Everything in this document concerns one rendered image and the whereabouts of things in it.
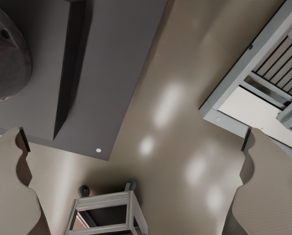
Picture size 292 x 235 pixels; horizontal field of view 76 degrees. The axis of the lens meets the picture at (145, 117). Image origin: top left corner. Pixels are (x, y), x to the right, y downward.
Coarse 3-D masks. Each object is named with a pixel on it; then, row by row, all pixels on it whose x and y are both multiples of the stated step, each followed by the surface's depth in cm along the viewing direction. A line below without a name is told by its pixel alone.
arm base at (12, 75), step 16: (0, 16) 28; (0, 32) 29; (16, 32) 30; (0, 48) 28; (16, 48) 30; (0, 64) 28; (16, 64) 31; (0, 80) 29; (16, 80) 32; (0, 96) 32
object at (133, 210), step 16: (80, 192) 110; (128, 192) 104; (80, 208) 102; (96, 208) 103; (112, 208) 112; (128, 208) 96; (96, 224) 122; (112, 224) 122; (128, 224) 89; (144, 224) 117
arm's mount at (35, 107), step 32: (0, 0) 29; (32, 0) 29; (64, 0) 29; (32, 32) 31; (64, 32) 31; (32, 64) 34; (64, 64) 35; (32, 96) 38; (64, 96) 43; (32, 128) 43
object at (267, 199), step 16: (256, 128) 11; (256, 144) 9; (272, 144) 9; (256, 160) 8; (272, 160) 8; (288, 160) 8; (240, 176) 9; (256, 176) 8; (272, 176) 8; (288, 176) 8; (240, 192) 7; (256, 192) 7; (272, 192) 7; (288, 192) 7; (240, 208) 6; (256, 208) 6; (272, 208) 6; (288, 208) 6; (224, 224) 7; (240, 224) 6; (256, 224) 6; (272, 224) 6; (288, 224) 6
